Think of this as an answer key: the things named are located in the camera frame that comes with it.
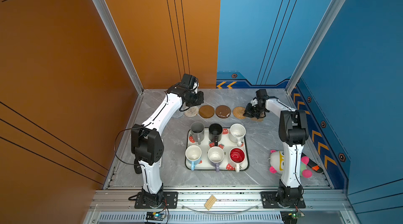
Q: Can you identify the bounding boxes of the white strawberry pattern tray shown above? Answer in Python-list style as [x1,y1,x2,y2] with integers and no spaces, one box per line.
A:
[185,127,249,172]

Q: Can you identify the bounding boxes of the circuit board right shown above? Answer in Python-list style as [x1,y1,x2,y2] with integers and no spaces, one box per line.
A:
[281,212,305,224]

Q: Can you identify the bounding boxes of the red inside white mug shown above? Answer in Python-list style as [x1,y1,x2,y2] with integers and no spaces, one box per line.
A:
[228,147,246,173]

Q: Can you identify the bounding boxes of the white mug purple handle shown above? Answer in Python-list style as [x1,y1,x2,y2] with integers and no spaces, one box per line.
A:
[207,146,225,172]

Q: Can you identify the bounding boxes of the black computer mouse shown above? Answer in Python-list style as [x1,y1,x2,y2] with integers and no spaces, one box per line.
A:
[133,159,142,174]

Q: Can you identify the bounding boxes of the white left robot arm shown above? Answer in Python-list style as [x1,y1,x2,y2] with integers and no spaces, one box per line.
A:
[131,74,204,207]

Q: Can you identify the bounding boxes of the aluminium corner post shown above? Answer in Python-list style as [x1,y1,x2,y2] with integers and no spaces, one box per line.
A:
[92,0,144,95]
[285,0,346,95]

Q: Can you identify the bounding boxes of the small wooden block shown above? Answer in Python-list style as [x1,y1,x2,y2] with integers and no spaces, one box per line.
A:
[204,195,217,210]

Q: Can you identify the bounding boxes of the aluminium corner post right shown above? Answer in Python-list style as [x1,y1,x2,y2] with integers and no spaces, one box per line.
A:
[285,0,346,95]

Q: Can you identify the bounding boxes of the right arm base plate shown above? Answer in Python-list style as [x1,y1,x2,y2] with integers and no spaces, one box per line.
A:
[260,191,306,209]

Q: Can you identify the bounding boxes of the colourful plush toy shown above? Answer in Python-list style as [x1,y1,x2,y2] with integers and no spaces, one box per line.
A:
[269,150,313,178]

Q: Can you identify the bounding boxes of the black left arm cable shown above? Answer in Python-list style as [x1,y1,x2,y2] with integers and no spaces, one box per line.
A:
[113,126,142,165]

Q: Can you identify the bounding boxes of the cork paw print coaster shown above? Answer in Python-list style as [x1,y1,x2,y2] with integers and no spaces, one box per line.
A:
[251,118,264,122]

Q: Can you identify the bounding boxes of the rattan woven round coaster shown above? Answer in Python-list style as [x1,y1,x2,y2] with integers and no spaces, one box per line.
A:
[233,106,247,120]

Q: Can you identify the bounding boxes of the aluminium corner post left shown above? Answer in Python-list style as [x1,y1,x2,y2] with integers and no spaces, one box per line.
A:
[92,0,144,95]

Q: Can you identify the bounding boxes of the blue woven round coaster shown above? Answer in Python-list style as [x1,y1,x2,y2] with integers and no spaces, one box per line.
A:
[172,110,184,118]

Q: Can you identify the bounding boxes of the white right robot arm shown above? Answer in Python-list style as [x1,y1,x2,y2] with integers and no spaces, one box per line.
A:
[243,89,309,208]

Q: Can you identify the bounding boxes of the aluminium front rail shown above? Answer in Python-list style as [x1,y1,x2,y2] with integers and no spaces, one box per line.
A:
[89,187,353,214]

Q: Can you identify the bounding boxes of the grey metal mug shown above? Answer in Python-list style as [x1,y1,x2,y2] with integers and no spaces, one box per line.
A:
[190,122,205,145]

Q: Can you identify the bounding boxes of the light brown wooden round coaster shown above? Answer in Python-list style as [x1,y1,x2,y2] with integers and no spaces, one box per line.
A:
[199,105,215,119]

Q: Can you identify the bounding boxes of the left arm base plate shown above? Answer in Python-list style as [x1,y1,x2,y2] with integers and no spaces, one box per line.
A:
[134,191,178,209]

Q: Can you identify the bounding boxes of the dark brown wooden round coaster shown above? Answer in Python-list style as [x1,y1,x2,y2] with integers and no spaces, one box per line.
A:
[215,105,232,119]

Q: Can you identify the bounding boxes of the black mug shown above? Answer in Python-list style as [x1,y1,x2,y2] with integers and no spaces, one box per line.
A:
[208,123,223,146]

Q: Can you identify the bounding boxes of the green circuit board left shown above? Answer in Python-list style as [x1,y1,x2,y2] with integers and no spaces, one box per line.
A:
[145,211,168,224]

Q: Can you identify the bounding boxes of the white mug blue handle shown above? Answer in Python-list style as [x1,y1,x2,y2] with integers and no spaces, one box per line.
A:
[185,145,202,170]

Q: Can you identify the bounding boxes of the black orange utility knife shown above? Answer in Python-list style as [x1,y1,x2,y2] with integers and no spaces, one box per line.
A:
[302,153,323,173]

